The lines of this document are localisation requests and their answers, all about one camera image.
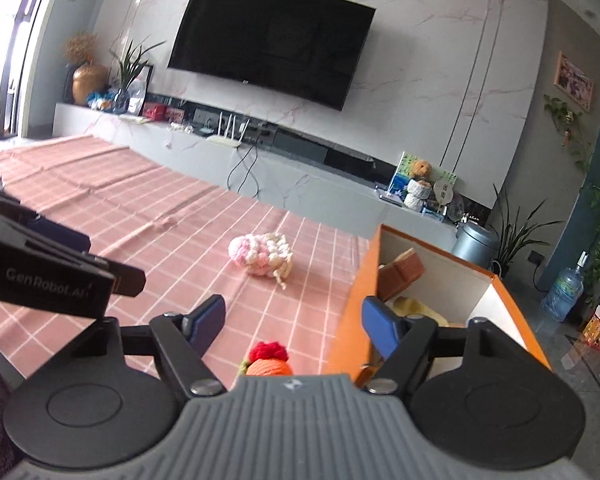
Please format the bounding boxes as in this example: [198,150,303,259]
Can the green blue picture book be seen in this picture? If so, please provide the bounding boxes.
[386,151,459,207]

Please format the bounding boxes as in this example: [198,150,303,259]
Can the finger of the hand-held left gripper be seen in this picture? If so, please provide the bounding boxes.
[26,215,92,257]
[94,257,147,297]

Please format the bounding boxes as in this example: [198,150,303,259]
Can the blue water jug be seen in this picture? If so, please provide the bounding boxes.
[540,251,590,322]

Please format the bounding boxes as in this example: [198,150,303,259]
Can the golden vase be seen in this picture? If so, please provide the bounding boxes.
[71,62,110,108]

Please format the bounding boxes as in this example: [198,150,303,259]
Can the marble television console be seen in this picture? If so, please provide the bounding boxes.
[54,101,462,257]

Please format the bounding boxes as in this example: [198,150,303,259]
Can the hanging vine plant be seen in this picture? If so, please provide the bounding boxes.
[544,95,594,172]

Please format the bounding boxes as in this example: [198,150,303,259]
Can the long-leaf potted plant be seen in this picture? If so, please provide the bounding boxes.
[490,185,567,277]

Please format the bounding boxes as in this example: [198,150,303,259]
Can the black picture frame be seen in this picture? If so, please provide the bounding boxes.
[127,65,155,117]

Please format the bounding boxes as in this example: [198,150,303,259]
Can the black power cable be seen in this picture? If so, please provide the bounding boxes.
[227,142,262,196]

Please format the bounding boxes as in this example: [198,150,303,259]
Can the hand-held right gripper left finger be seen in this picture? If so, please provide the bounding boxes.
[97,294,227,397]

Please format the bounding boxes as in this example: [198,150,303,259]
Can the orange knitted toy red pompom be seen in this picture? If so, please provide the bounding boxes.
[239,341,295,377]

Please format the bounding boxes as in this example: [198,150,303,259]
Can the green plant in glass vase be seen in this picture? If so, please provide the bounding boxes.
[109,39,167,114]

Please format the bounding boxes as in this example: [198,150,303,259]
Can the framed wall picture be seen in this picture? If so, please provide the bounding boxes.
[554,51,596,113]

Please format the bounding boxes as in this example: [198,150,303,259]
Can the pink checked tablecloth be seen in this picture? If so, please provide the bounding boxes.
[0,135,381,411]

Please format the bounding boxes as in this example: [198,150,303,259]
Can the white router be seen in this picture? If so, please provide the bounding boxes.
[207,112,251,149]

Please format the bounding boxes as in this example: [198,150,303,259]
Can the grey metal trash can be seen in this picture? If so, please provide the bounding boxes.
[451,222,501,274]

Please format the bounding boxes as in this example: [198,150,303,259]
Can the orange storage box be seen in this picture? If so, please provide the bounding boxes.
[325,225,554,392]

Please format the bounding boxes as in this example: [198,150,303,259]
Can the dried golden flowers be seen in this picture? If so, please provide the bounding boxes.
[62,31,99,64]

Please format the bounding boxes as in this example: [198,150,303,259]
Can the pink white crochet toy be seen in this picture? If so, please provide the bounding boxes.
[228,232,294,290]

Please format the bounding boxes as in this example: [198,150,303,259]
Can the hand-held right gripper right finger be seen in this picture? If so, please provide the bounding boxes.
[361,296,497,395]

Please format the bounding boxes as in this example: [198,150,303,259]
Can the blue snack bag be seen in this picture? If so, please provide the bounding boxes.
[87,91,116,111]

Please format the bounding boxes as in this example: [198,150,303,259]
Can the black wall television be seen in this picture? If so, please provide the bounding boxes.
[167,0,377,112]

